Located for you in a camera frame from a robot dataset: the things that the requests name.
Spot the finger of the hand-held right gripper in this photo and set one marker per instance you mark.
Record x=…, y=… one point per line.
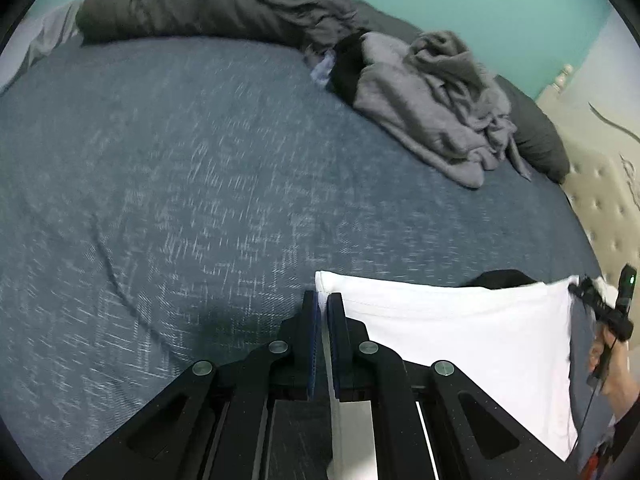
x=590, y=295

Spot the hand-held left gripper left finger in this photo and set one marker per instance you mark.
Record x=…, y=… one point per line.
x=306, y=355

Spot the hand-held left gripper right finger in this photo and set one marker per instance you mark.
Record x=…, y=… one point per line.
x=337, y=355

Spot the white polo shirt black trim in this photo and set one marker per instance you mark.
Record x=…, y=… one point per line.
x=475, y=335

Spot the person's right forearm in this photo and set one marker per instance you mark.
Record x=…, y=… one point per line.
x=631, y=435

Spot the person's right hand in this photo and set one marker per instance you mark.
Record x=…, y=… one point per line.
x=625, y=375

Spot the cream tufted headboard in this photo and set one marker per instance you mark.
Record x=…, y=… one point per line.
x=600, y=200

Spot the bed with blue sheet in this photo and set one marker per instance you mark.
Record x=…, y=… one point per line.
x=175, y=185

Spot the crumpled grey garment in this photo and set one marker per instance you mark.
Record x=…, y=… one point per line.
x=435, y=110

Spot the black cloth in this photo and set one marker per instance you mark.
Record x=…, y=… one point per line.
x=345, y=72

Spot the light blue cloth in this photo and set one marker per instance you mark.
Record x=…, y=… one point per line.
x=322, y=67

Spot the dark grey duvet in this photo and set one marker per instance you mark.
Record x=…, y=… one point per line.
x=200, y=0

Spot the light grey pillow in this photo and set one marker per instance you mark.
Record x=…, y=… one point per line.
x=45, y=35

